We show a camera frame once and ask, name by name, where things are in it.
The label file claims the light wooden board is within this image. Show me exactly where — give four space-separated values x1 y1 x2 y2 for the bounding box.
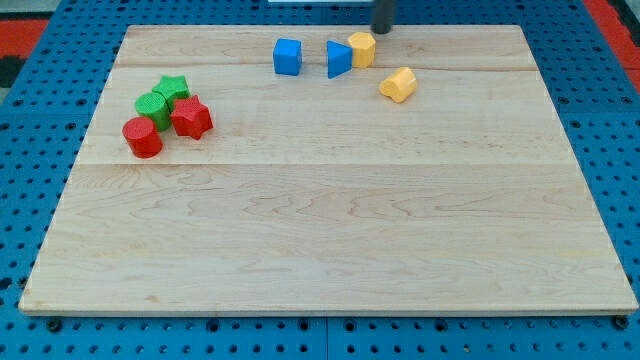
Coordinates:
19 25 638 317

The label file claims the green star block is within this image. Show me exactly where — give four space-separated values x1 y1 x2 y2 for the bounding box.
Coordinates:
152 75 190 111

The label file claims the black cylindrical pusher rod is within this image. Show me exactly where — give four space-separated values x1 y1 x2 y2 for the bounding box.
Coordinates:
370 0 397 35

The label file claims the red star block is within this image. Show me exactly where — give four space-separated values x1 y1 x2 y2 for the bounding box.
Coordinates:
170 95 214 140

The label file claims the red cylinder block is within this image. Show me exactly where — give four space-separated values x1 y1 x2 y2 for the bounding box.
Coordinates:
122 116 163 158

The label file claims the yellow heart block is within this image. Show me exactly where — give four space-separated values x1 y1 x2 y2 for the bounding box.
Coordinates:
378 67 418 103

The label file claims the green cylinder block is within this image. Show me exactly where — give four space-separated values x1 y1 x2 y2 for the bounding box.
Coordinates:
134 92 171 132

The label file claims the blue cube block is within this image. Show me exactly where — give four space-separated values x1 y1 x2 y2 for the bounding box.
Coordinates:
272 38 302 76

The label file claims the blue triangle block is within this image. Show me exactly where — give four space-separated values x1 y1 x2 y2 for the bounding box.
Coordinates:
326 40 353 79

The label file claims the yellow hexagon block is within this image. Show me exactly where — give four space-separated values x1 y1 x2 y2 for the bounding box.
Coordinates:
347 32 376 68

